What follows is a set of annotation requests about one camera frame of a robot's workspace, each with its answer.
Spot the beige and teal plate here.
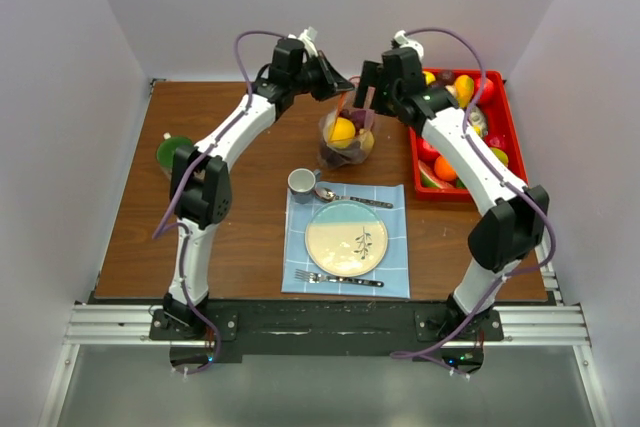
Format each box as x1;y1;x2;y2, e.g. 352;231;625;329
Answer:
304;201;389;277

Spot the blue checked placemat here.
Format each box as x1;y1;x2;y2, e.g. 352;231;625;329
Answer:
281;182;411;299

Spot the yellow star fruit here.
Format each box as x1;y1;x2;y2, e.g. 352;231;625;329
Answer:
490;147;509;167

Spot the grey mug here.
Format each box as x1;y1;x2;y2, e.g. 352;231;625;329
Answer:
287;168;322;204

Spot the purple grape bunch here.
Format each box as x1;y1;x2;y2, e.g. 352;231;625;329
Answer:
319;143;359;170

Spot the green glass cup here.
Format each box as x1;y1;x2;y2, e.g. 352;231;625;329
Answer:
156;132;193;179

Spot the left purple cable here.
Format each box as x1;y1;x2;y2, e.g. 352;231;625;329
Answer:
152;30;294;376

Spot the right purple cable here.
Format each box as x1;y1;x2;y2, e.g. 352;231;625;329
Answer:
389;27;559;364

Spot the watermelon slice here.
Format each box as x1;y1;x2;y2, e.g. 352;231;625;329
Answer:
417;160;453;190

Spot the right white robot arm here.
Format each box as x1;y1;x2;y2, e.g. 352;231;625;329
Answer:
354;47;549;340

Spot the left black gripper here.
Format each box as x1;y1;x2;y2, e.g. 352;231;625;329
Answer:
290;50;354;102

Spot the red plastic fruit tray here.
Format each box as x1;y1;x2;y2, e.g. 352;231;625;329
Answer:
408;70;528;203

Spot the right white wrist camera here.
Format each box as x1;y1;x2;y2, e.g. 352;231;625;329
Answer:
391;30;424;61

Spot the orange fruit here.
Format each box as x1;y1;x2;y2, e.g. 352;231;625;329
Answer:
434;156;458;182

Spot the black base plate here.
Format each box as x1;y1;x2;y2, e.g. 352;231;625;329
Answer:
148;299;501;364

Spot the red apple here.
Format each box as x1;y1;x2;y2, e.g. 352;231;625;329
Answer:
475;77;495;105
417;139;440;163

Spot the orange yellow mango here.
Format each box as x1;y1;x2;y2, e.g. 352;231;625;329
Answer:
453;74;475;109

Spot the aluminium frame rail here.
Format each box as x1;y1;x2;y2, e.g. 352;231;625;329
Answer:
63;305;591;347

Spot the purple onion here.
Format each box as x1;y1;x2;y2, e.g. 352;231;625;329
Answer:
350;108;375;131

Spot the purple cable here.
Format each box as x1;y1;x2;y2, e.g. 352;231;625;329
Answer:
152;30;294;376
389;27;559;364

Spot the clear zip top bag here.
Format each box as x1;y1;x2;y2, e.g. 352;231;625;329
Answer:
318;88;378;170

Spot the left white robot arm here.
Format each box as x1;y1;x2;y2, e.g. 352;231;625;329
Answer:
162;27;353;339

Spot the yellow lemon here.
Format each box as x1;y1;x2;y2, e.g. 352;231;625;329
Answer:
327;117;356;148

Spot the metal fork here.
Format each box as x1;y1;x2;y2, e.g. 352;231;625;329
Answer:
294;269;385;288

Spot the metal spoon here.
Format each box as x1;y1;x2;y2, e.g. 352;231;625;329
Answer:
314;187;394;209

